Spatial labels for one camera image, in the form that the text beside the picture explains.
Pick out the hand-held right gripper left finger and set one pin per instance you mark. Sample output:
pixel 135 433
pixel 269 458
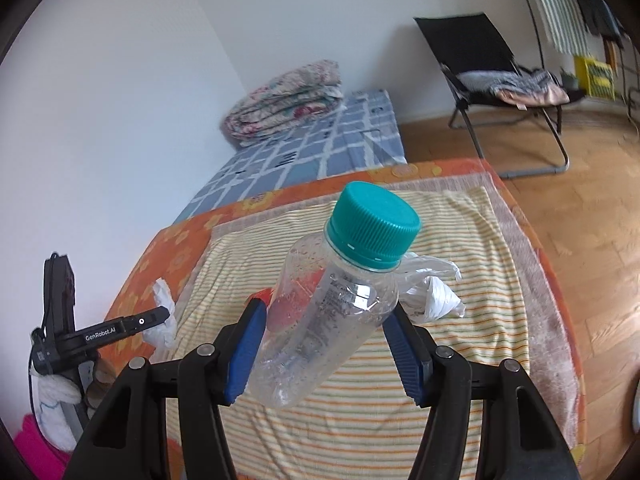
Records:
pixel 245 350

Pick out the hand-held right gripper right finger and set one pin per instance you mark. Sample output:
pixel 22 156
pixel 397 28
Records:
pixel 407 360

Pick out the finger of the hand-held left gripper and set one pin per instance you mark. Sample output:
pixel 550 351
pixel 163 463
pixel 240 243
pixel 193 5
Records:
pixel 152 317

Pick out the white tissue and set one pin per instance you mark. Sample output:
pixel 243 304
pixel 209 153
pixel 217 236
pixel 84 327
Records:
pixel 162 295

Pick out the clear bottle with teal cap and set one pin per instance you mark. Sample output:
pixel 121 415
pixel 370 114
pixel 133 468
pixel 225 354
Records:
pixel 325 320

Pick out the white crumpled plastic bag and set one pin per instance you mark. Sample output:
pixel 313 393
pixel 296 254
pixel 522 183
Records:
pixel 442 302

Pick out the orange floral cloth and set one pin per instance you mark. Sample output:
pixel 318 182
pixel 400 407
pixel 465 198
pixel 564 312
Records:
pixel 165 250

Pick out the clear plastic film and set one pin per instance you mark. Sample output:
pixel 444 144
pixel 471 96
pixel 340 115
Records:
pixel 430 264

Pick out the striped yellow towel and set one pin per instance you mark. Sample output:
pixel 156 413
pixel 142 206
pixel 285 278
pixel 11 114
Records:
pixel 475 240

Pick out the pink cloth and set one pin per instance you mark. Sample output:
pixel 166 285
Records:
pixel 37 452

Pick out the bed with blue checked sheet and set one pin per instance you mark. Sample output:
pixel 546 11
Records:
pixel 310 150

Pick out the folded floral quilt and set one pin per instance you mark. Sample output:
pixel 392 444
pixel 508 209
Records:
pixel 285 100

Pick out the pale pink garment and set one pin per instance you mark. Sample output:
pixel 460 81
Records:
pixel 540 95

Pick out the grey striped garment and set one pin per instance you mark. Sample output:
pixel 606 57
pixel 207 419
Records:
pixel 505 80

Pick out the black folding chair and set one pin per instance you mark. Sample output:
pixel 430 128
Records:
pixel 465 35

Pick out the yellow plastic crate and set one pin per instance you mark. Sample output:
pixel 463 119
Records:
pixel 595 77

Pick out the black clothes rack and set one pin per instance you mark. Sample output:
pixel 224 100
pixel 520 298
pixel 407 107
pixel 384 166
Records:
pixel 532 15

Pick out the hanging green striped towel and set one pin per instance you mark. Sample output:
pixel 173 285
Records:
pixel 555 5

